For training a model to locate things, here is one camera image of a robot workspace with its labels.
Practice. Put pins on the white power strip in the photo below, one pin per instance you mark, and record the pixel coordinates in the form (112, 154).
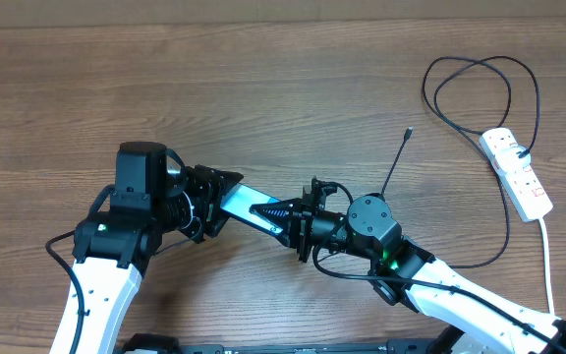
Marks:
(523, 187)

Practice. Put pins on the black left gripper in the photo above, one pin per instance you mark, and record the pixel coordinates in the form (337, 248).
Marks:
(209, 184)

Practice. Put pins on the white charger plug adapter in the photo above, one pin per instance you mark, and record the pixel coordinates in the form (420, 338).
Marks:
(511, 160)

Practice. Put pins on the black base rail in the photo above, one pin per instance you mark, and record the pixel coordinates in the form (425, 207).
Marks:
(151, 343)

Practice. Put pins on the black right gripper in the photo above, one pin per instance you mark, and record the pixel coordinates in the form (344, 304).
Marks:
(302, 215)

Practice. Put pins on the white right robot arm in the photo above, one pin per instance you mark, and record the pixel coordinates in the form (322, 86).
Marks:
(365, 243)

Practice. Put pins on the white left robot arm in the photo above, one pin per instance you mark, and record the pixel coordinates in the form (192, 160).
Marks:
(124, 230)

